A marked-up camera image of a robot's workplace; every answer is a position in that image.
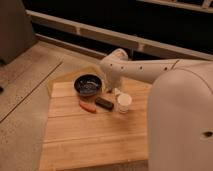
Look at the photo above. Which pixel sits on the dark ceramic bowl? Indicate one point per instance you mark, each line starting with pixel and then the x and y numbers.
pixel 88 85

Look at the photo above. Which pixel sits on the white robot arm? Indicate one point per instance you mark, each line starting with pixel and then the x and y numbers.
pixel 179 108

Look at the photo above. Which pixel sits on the orange carrot toy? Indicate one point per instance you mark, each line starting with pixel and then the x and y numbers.
pixel 87 106

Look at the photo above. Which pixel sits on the grey cabinet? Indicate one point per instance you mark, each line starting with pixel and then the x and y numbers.
pixel 16 32

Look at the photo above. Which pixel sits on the wooden cutting board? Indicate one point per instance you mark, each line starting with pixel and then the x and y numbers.
pixel 75 138

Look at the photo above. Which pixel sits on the black rectangular block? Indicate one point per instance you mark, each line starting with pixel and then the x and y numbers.
pixel 104 103

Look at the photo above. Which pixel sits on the white metal rail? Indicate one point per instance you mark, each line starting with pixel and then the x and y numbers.
pixel 115 38

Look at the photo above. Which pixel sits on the small white object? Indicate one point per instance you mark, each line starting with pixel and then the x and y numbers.
pixel 117 92

